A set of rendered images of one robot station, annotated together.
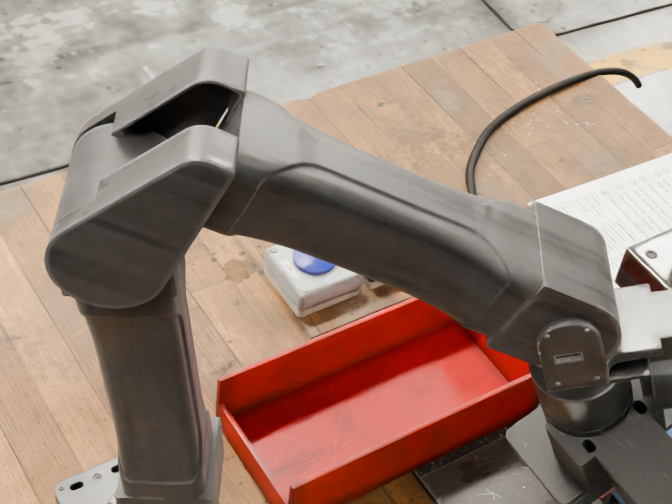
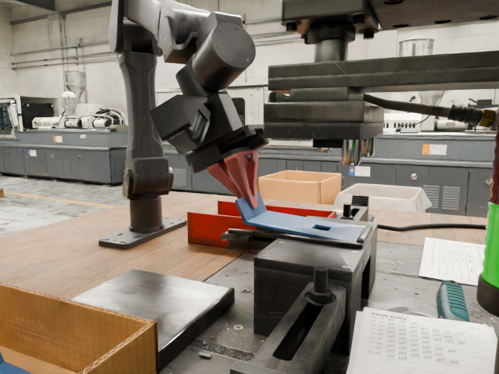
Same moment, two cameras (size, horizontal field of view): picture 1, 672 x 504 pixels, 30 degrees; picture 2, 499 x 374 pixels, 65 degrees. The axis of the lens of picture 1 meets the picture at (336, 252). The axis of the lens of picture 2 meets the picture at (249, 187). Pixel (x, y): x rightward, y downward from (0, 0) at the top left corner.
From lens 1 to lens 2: 96 cm
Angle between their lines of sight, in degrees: 64
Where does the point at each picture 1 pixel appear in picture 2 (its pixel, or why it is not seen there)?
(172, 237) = (116, 15)
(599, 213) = (462, 248)
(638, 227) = (480, 257)
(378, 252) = (145, 13)
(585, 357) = (167, 35)
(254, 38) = not seen: outside the picture
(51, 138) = not seen: hidden behind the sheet
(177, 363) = (132, 90)
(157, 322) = (125, 65)
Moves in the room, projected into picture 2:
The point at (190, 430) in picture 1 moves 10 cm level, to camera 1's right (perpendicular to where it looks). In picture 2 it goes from (135, 126) to (149, 126)
